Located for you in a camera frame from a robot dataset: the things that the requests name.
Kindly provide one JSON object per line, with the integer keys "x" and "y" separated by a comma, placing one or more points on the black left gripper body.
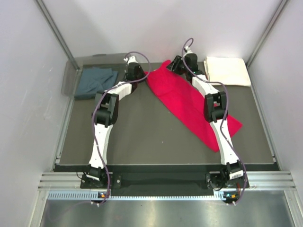
{"x": 140, "y": 74}

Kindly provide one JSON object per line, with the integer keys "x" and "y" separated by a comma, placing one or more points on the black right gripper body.
{"x": 181, "y": 67}

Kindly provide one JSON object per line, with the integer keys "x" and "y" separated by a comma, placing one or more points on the pink t shirt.
{"x": 183, "y": 101}

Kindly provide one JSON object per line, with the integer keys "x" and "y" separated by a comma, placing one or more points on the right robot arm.
{"x": 216, "y": 103}

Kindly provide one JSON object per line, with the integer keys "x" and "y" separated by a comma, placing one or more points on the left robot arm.
{"x": 105, "y": 116}

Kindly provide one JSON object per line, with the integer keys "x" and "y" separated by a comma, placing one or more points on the grey-blue t shirt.
{"x": 93, "y": 80}

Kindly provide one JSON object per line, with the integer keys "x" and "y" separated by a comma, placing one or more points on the clear plastic bin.
{"x": 73, "y": 69}

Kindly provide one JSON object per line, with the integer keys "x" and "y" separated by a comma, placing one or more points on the folded white t shirt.
{"x": 229, "y": 71}

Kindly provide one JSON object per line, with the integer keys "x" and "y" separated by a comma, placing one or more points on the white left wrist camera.
{"x": 130, "y": 59}

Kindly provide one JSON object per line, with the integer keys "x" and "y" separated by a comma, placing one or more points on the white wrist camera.
{"x": 130, "y": 59}
{"x": 187, "y": 50}

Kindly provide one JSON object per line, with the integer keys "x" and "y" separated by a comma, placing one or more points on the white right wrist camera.
{"x": 187, "y": 50}

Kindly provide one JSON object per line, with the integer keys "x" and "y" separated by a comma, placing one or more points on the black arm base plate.
{"x": 212, "y": 174}

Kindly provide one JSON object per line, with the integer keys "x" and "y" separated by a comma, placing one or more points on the left aluminium corner post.
{"x": 55, "y": 30}

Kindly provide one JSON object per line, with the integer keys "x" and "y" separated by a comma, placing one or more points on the aluminium corner post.
{"x": 267, "y": 31}
{"x": 55, "y": 30}

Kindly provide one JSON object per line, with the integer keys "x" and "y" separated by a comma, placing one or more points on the right aluminium corner post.
{"x": 267, "y": 31}

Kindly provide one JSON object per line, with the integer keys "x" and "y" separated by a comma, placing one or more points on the grey slotted cable duct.
{"x": 82, "y": 195}

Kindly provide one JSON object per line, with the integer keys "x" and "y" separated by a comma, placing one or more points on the aluminium frame rail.
{"x": 257, "y": 180}

